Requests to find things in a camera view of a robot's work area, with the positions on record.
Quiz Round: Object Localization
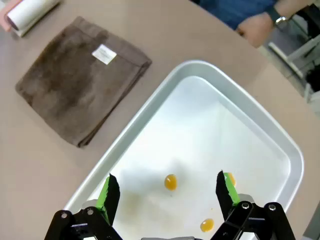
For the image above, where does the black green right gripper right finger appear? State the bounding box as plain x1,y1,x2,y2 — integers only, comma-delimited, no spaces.
209,170,297,240

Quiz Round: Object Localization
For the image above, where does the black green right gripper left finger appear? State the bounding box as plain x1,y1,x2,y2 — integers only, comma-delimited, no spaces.
44,173,123,240

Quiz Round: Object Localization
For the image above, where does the brown towel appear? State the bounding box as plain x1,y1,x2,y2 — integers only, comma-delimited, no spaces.
14,16,153,149

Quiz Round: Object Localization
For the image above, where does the person's left forearm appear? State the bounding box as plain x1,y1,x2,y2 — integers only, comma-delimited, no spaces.
274,0,312,19

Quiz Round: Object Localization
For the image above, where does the person's left hand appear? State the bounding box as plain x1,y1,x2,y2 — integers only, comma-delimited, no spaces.
236,11,275,49

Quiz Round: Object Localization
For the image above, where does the orange liquid drop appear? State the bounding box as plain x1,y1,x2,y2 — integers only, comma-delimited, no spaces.
200,218,215,233
164,174,178,191
226,172,237,188

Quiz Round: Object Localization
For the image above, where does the grey metal tray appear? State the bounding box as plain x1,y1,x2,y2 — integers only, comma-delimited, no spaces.
63,59,305,240

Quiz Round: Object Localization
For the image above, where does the black wristwatch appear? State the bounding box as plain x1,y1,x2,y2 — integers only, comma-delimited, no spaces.
268,6,288,27

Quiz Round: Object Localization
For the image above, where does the person in blue shirt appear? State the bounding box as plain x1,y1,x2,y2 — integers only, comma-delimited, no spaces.
192,0,279,31

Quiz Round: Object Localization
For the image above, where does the white lint roller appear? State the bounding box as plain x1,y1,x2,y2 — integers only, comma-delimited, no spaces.
6,0,61,31

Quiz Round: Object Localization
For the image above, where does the pink lint roller holder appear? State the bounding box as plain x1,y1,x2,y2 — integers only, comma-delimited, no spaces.
0,0,63,38

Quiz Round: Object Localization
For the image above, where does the grey aluminium frame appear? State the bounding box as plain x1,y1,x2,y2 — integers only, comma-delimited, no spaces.
267,32,320,81

